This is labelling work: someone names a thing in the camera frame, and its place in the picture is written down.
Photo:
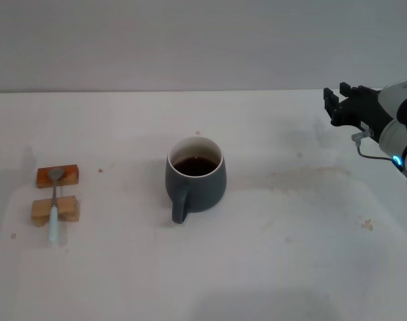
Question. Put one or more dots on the light wooden block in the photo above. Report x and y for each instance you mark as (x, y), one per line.
(69, 209)

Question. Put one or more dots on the grey ceramic cup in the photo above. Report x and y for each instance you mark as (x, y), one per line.
(200, 194)

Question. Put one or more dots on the reddish brown wooden block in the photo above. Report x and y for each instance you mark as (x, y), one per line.
(71, 175)

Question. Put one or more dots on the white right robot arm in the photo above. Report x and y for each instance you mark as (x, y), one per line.
(399, 143)

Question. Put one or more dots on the dark coffee liquid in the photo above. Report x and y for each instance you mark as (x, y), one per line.
(194, 166)

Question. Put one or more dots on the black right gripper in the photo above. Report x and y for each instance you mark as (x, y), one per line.
(361, 110)

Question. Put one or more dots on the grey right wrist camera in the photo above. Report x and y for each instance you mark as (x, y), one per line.
(402, 97)

